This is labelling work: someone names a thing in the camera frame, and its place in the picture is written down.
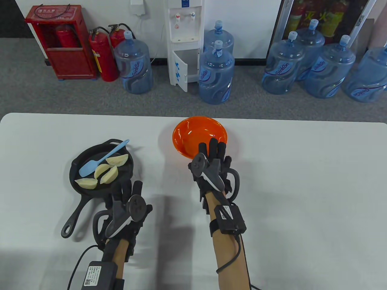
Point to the person's right hand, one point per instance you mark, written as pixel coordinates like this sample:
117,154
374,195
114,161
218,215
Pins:
213,148

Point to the person's left hand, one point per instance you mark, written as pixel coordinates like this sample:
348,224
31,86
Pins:
137,188

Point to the black frying pan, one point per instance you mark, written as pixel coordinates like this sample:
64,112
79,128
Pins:
121,178

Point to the orange plastic bowl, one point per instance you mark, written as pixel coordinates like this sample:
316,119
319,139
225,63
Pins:
190,136

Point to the pale dumpling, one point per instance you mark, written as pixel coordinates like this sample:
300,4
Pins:
100,170
110,175
118,160
87,183

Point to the blue dessert shovel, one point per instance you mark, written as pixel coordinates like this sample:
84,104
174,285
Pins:
89,169

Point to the person's right forearm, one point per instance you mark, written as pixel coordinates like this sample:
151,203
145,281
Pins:
229,262

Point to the person's left forearm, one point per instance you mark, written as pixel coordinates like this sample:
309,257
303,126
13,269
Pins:
119,252

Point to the grey left hand controller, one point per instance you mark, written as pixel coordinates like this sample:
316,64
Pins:
137,208

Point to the grey hand controller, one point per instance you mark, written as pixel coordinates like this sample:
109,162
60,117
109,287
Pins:
137,208
199,164

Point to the grey right hand controller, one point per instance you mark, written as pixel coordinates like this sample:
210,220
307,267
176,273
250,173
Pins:
199,164

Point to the blue water jug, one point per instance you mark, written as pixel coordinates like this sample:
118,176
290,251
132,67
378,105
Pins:
133,69
369,78
216,78
314,39
211,37
329,75
281,69

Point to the white water dispenser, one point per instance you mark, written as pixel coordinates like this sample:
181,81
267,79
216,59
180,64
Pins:
184,30

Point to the red fire extinguisher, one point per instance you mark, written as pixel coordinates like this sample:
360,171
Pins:
68,39
116,37
104,60

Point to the red fire extinguisher cabinet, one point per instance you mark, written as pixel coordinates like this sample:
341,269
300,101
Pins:
69,63

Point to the framed glass panel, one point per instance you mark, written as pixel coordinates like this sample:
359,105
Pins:
329,12

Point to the pale pink panel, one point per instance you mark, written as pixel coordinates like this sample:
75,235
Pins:
381,33

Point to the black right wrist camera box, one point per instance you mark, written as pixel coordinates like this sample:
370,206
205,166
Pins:
229,219

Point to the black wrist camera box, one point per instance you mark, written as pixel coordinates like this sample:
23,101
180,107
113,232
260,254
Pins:
99,275
229,219

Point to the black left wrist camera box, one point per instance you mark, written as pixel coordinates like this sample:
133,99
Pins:
99,275

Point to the white wall box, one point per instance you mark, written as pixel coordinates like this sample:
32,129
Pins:
138,7

